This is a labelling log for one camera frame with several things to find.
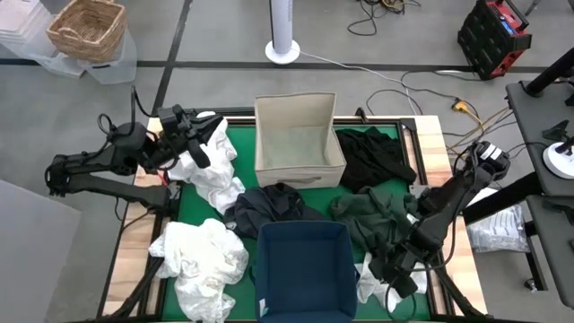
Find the grey low desk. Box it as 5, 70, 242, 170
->
524, 195, 574, 310

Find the grey panel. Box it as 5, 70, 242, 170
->
0, 179, 82, 323

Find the dark navy garment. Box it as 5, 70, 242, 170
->
222, 182, 328, 240

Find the dark side desk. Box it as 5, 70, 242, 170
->
505, 80, 574, 198

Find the white floor cable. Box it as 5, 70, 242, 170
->
299, 50, 421, 116

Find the wicker basket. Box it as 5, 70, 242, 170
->
46, 0, 128, 64

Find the black garment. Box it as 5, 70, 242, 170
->
335, 127, 418, 194

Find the small white garment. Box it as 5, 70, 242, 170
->
356, 251, 430, 314

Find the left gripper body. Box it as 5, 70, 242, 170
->
156, 105, 201, 156

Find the black monitor pole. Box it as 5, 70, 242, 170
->
524, 47, 574, 98

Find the black table frame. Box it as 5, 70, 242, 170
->
96, 107, 490, 323

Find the black floor cable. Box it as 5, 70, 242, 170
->
365, 69, 476, 118

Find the navy white-striped fabric box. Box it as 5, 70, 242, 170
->
252, 219, 360, 323

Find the red black tool case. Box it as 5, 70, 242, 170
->
457, 0, 534, 81

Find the beige fabric storage box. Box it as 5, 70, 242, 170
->
254, 92, 347, 190

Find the clear plastic bin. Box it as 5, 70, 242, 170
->
39, 26, 138, 85
0, 0, 59, 59

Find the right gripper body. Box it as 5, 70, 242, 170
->
384, 239, 431, 280

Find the large white garment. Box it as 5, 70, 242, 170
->
148, 218, 250, 323

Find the tangled floor cable pile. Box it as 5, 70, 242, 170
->
347, 0, 422, 37

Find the dark green garment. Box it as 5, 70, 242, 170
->
330, 186, 422, 266

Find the clear plastic bag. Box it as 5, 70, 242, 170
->
465, 204, 530, 254

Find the green table mat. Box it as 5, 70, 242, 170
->
161, 124, 431, 322

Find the white tower fan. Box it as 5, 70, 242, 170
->
264, 0, 301, 65

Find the yellow cable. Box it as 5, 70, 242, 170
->
448, 105, 512, 153

